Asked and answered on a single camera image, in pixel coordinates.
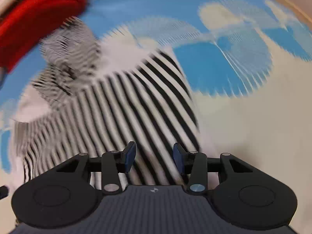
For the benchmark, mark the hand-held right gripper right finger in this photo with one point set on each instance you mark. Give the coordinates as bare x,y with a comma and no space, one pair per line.
178,157

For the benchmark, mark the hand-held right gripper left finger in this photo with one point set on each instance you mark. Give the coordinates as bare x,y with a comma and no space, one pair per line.
130,156

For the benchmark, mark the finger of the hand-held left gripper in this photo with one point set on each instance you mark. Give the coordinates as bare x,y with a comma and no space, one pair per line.
4,192

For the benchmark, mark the black white striped top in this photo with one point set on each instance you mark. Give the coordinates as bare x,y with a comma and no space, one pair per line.
126,117

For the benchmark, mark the blue cream printed blanket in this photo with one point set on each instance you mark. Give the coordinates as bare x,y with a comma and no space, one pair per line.
243,126

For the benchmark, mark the red knit garment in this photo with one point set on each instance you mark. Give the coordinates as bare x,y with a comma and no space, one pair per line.
41,22

